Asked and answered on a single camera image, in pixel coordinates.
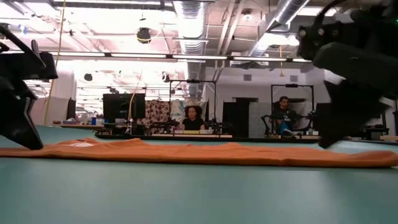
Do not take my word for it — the silver ribbed ceiling duct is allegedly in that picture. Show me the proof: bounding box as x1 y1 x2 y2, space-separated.
248 0 312 58
173 0 208 97

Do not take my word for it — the dark background desk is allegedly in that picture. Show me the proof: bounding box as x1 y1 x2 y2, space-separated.
365 124 389 141

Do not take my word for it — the large black monitor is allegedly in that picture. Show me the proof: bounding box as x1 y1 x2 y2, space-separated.
102 93 146 124

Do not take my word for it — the long ceiling light bar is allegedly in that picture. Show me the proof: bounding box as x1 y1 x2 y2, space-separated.
49 52 313 63

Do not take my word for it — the person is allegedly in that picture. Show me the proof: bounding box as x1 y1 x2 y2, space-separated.
181 105 206 131
270 95 298 138

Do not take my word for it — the pale patterned fabric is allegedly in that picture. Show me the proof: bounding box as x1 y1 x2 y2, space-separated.
169 99 208 125

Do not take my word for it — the wooden background table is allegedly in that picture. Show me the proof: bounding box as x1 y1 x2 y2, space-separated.
95 133 320 144

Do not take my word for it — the black cabinet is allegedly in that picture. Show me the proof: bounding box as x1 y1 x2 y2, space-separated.
222 98 259 138

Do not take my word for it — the black round ceiling fixture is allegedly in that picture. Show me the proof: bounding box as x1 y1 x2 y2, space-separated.
136 27 152 44

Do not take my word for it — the orange towel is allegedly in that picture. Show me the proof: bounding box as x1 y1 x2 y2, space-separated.
0 138 398 169

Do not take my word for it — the dark upright panel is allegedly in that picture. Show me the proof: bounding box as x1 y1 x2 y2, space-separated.
66 98 76 121

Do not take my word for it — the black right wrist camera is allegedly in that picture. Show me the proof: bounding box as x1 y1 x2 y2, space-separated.
297 21 346 60

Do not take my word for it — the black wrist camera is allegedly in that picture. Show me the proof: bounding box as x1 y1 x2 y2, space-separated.
297 21 346 60
17 39 59 80

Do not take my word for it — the brown floral fabric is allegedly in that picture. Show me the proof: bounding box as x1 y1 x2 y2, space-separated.
145 99 170 127

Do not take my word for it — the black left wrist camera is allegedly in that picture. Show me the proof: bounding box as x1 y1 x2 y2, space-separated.
17 39 59 80

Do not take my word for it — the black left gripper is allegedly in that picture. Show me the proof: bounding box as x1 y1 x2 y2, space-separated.
0 51 44 151

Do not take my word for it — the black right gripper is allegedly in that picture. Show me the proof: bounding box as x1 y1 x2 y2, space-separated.
313 43 398 149

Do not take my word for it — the gray partition panel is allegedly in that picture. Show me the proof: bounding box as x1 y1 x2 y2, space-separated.
248 102 273 138

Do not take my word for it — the black chair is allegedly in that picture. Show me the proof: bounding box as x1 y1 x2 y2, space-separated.
261 113 313 138

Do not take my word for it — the yellow hanging cable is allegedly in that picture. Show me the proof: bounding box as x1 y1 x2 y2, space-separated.
43 0 67 125

